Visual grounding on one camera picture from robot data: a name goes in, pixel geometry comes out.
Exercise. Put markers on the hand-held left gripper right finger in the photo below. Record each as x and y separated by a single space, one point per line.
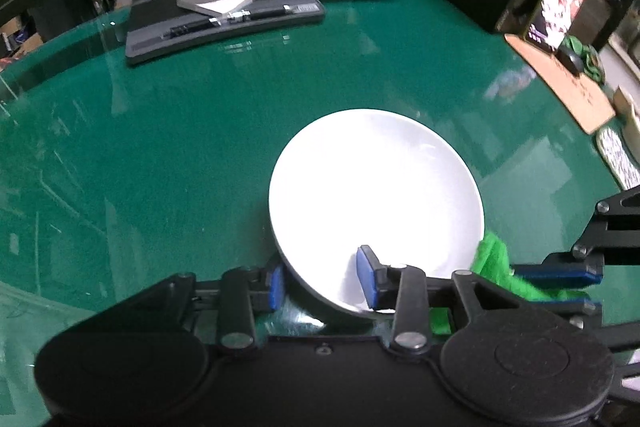
367 277

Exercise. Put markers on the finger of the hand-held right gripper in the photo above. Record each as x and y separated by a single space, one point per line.
560 273
580 305

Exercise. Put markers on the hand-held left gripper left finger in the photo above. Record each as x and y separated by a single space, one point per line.
276 291

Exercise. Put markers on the green cleaning cloth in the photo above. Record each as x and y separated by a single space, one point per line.
492 267

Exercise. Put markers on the black and white patterned mat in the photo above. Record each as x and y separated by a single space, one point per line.
620 157

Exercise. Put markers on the small light wooden object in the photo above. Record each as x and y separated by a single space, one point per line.
629 109

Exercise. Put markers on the brown leather mouse pad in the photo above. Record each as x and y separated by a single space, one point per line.
565 92

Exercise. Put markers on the green plush toy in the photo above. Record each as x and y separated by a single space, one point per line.
594 62

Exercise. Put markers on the black computer mouse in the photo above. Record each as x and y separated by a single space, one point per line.
571 57

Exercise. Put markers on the smartphone with lit screen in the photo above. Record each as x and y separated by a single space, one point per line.
557 14

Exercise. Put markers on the black pen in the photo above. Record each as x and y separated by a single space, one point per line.
200 26

